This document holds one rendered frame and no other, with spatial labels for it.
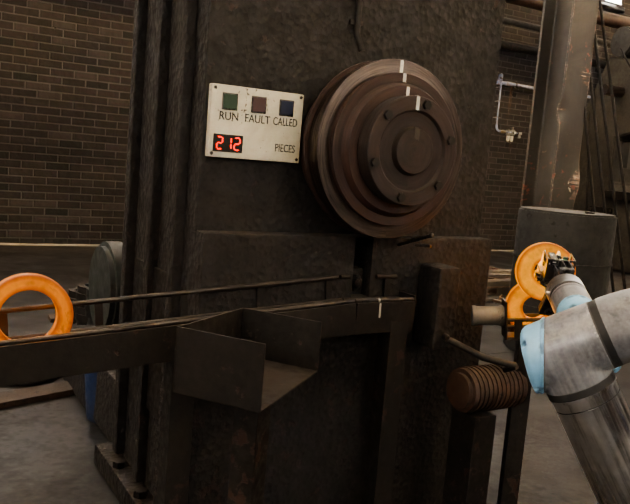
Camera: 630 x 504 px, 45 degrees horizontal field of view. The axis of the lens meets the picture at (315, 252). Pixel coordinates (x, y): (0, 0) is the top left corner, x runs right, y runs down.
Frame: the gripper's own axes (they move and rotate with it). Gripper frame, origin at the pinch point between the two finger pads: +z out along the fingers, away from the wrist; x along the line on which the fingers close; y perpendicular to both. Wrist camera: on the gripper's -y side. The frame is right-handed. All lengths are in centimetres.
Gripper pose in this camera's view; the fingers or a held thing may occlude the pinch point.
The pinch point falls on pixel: (545, 264)
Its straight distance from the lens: 214.8
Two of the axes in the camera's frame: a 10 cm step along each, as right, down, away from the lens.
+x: -9.9, -0.9, 0.5
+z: 0.8, -3.9, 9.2
